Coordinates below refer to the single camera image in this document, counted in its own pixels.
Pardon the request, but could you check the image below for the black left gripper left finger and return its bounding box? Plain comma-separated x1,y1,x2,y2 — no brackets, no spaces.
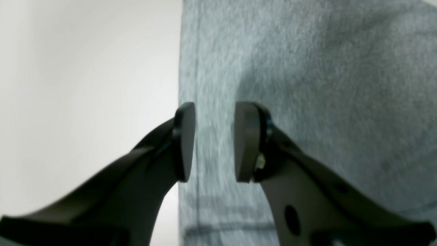
1,102,196,246

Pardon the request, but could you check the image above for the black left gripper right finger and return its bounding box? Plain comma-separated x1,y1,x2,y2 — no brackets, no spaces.
234,101,436,246

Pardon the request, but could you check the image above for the grey T-shirt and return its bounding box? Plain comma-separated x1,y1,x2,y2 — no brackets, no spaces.
179,0,437,246

